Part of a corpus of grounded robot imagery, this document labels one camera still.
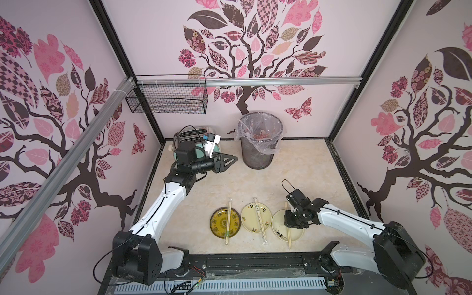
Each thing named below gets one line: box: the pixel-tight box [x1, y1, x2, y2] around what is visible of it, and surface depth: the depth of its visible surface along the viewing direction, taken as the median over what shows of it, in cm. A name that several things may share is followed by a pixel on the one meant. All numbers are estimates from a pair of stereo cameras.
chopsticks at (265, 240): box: [253, 197, 268, 246], surface depth 85 cm
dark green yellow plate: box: [209, 206, 242, 240], surface depth 87 cm
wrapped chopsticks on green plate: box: [225, 198, 233, 247], surface depth 85 cm
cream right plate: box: [271, 209, 305, 243], surface depth 83 cm
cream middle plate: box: [240, 202, 273, 233], surface depth 87 cm
